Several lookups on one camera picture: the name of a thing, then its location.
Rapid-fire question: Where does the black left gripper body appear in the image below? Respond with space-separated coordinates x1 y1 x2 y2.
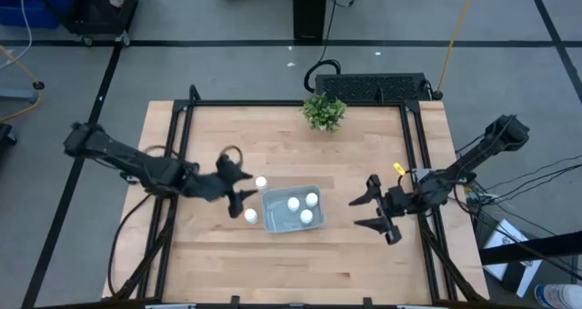
183 167 238 204

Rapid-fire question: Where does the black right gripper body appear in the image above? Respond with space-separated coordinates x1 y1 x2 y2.
380 185 417 217

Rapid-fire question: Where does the pale grey plastic basket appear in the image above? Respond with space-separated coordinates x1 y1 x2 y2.
261 184 327 234

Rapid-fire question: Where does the small green potted plant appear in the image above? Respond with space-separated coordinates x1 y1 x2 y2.
300 94 348 134

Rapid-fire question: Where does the black perforated computer case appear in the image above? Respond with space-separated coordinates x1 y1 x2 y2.
313 72 432 104

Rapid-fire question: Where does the white printed cardboard box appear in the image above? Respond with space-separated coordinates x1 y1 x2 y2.
481 217 545 299

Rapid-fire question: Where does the black metal bar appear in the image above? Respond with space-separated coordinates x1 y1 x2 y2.
479 230 582 265

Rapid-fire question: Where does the black rectangular pillar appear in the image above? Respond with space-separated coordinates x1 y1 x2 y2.
292 0 329 42

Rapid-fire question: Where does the person's shoe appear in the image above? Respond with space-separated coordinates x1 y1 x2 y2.
534 284 582 309

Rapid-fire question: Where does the black wheeled cart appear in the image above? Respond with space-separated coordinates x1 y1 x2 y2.
63 0 147 47

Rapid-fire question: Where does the black caster foot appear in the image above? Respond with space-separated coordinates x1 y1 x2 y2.
0 123 18 147

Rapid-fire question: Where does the grey blue flat object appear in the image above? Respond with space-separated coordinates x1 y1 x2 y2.
0 88 40 105

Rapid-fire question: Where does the blue plastic bin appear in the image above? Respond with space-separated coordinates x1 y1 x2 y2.
0 0 76 28

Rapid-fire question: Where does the black aluminium table frame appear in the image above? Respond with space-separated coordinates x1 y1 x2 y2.
108 84 490 308

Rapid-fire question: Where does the yellow cable with black end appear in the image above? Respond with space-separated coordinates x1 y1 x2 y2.
431 0 479 101

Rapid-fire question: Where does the black cable bundle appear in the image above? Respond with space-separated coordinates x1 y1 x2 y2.
454 152 582 210

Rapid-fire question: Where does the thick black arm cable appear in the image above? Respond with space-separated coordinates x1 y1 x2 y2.
106 193 154 297

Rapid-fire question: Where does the black looped power cable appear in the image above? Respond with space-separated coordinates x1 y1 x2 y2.
303 0 365 95

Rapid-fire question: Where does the yellow floor cable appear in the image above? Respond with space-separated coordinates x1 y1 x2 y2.
0 44 45 124

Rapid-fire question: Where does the thin white cable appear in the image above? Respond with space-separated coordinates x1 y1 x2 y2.
0 0 34 70

